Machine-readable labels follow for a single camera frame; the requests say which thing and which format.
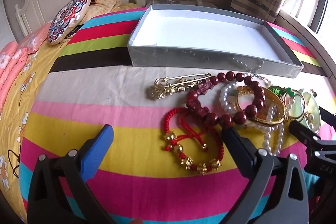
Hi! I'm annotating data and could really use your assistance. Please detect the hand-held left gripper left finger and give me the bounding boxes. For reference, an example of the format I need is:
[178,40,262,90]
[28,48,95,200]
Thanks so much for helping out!
[28,124,116,224]

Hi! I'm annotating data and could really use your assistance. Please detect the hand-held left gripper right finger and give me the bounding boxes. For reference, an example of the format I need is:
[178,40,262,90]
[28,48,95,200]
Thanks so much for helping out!
[220,126,310,224]

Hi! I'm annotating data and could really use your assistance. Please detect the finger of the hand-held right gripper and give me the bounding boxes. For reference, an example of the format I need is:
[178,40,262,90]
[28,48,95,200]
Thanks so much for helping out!
[316,106,336,125]
[289,120,336,177]

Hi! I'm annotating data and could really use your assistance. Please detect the pale green jade bangle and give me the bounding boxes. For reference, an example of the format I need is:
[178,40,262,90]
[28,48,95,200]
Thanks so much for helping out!
[298,88,322,134]

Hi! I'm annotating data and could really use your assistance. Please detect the gold bangle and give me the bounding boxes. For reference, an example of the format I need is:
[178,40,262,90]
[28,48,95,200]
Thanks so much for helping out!
[235,86,286,125]

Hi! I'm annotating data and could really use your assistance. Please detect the gold ring green stone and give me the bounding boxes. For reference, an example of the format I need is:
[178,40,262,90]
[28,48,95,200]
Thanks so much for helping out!
[270,86,306,120]

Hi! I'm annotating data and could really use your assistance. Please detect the white pearl necklace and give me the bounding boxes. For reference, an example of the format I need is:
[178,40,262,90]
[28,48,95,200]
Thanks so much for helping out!
[220,56,286,157]

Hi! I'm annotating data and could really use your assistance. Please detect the dark red bead bracelet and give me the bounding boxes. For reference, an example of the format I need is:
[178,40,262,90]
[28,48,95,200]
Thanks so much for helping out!
[186,71,265,129]

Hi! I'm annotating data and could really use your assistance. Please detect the red string bracelet gold beads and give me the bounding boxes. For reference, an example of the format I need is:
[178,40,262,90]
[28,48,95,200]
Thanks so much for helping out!
[161,107,225,175]

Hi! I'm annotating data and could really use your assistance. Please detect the gold brooch pin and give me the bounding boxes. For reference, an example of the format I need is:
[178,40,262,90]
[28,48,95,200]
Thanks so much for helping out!
[147,72,213,101]

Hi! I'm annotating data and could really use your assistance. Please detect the silver jewelry box tray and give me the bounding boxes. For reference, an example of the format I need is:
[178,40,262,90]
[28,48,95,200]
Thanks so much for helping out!
[127,4,304,79]

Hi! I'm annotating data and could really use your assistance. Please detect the striped colourful blanket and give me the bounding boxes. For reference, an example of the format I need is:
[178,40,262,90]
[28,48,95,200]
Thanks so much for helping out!
[16,8,336,224]

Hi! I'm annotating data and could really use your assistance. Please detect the yellow floral bedsheet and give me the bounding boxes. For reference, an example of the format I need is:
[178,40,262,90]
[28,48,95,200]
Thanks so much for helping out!
[0,2,147,216]

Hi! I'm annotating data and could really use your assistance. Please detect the window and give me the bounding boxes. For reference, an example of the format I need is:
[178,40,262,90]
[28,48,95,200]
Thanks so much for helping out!
[307,0,336,57]

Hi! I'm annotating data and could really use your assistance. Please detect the pink floral quilt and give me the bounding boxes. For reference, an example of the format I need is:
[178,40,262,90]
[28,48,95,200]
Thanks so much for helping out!
[0,21,53,114]

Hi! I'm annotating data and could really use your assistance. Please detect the round patterned cushion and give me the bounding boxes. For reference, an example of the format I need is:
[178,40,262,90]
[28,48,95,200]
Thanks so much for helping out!
[47,0,92,45]

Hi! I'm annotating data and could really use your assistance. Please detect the orange checked blanket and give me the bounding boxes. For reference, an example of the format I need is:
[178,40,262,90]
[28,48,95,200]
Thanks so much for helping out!
[79,0,122,24]

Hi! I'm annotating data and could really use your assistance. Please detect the white nightstand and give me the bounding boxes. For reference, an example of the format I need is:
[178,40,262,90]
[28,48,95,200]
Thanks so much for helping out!
[146,0,217,10]

